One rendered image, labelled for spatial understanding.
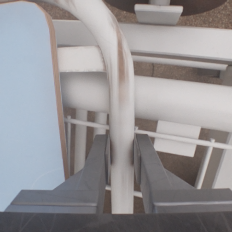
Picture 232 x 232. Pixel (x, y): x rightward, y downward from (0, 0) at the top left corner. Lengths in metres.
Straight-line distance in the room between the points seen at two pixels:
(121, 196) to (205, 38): 0.18
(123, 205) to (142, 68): 0.54
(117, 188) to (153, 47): 0.15
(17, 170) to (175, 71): 0.58
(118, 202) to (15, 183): 0.11
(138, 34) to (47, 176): 0.18
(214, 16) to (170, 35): 0.50
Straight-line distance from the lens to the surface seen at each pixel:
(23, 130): 0.17
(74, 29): 0.22
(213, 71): 0.56
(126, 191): 0.17
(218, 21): 0.70
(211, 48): 0.21
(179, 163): 0.76
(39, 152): 0.17
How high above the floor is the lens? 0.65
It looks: 71 degrees down
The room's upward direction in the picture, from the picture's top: 140 degrees counter-clockwise
